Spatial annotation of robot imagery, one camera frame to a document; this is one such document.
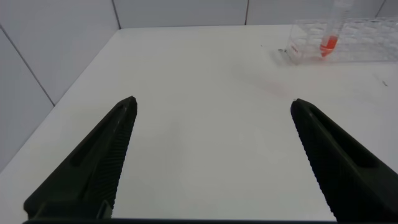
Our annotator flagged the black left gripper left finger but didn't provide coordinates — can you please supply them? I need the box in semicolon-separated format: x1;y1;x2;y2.
23;95;138;220

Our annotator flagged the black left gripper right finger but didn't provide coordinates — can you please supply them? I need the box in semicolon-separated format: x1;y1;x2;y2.
290;98;398;223

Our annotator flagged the test tube with red pigment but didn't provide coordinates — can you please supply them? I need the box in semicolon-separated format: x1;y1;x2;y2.
319;0;354;58

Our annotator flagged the clear plastic test tube rack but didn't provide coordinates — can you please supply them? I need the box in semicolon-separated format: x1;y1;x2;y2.
285;17;398;65

